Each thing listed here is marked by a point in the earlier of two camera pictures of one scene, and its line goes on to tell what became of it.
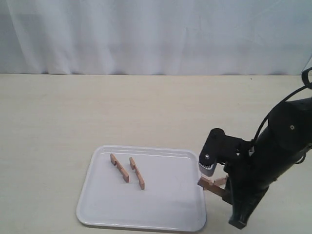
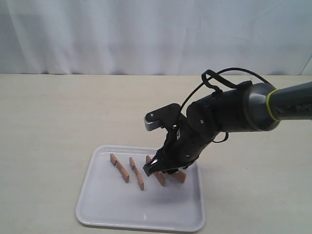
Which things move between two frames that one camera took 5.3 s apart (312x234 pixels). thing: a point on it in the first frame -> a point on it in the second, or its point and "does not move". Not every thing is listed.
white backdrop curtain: [156, 37] does not move
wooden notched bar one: [115, 162] does not move
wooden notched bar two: [138, 176] does not move
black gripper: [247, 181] -> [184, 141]
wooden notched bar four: [221, 182] -> [181, 176]
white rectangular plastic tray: [143, 187] does not move
